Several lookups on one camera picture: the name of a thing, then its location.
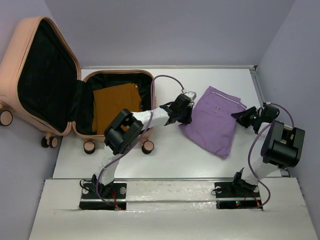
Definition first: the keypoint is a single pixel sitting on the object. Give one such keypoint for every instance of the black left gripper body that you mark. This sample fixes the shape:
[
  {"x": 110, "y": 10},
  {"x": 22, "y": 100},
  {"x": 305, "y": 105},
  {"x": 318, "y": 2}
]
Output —
[{"x": 179, "y": 114}]

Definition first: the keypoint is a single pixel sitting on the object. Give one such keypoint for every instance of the purple shorts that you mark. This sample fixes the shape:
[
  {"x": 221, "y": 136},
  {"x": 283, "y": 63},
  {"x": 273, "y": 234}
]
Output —
[{"x": 213, "y": 128}]

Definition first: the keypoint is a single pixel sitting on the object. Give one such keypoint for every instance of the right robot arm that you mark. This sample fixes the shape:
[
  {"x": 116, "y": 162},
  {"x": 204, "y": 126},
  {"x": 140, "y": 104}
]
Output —
[{"x": 281, "y": 149}]

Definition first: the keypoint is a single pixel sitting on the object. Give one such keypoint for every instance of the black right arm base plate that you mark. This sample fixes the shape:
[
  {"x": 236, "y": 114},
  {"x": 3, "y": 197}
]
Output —
[{"x": 230, "y": 197}]

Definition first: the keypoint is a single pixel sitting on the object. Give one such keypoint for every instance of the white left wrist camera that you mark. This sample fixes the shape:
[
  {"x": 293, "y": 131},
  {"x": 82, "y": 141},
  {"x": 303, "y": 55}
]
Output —
[{"x": 191, "y": 95}]

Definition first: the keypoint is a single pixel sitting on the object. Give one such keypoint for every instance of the pink hard-shell suitcase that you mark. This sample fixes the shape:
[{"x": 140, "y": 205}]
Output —
[{"x": 41, "y": 83}]

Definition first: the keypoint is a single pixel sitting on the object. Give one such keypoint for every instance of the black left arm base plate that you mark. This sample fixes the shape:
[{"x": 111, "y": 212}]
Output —
[{"x": 114, "y": 197}]

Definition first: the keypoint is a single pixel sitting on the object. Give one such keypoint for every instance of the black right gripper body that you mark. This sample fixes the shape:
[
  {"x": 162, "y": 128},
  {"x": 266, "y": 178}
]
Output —
[{"x": 255, "y": 117}]

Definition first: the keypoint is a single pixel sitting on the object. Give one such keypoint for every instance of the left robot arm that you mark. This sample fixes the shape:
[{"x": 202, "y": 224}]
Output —
[{"x": 128, "y": 128}]

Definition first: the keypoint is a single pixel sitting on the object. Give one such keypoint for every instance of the mustard brown trousers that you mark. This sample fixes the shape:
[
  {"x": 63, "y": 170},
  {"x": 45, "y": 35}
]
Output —
[{"x": 109, "y": 101}]

